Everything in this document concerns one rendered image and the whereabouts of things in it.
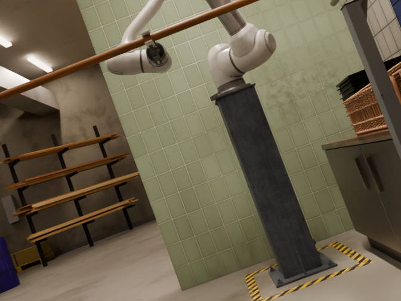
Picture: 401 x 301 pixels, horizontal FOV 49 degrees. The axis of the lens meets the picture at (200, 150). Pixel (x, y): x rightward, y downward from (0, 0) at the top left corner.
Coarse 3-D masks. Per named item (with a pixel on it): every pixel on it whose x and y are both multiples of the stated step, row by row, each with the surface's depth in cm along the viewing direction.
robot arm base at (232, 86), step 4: (236, 80) 230; (240, 80) 231; (244, 80) 235; (224, 84) 231; (228, 84) 230; (232, 84) 229; (236, 84) 230; (240, 84) 230; (244, 84) 229; (248, 84) 228; (220, 88) 233; (224, 88) 231; (228, 88) 230; (232, 88) 229; (236, 88) 229; (220, 92) 233; (224, 92) 229; (228, 92) 229; (212, 96) 236; (216, 96) 236; (212, 100) 237
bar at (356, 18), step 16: (336, 0) 187; (352, 16) 120; (352, 32) 122; (368, 32) 119; (368, 48) 119; (368, 64) 119; (384, 80) 119; (384, 96) 118; (384, 112) 120; (400, 112) 118; (400, 128) 118; (400, 144) 118
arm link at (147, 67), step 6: (144, 54) 191; (168, 54) 190; (144, 60) 190; (168, 60) 190; (144, 66) 191; (150, 66) 191; (162, 66) 190; (168, 66) 193; (144, 72) 195; (150, 72) 196; (156, 72) 196; (162, 72) 198
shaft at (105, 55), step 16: (240, 0) 160; (256, 0) 161; (208, 16) 161; (160, 32) 161; (176, 32) 162; (128, 48) 162; (80, 64) 162; (32, 80) 163; (48, 80) 163; (0, 96) 163
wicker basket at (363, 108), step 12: (396, 72) 131; (396, 84) 131; (360, 96) 163; (372, 96) 152; (348, 108) 182; (360, 108) 169; (372, 108) 156; (360, 120) 174; (372, 120) 160; (384, 120) 149; (360, 132) 178
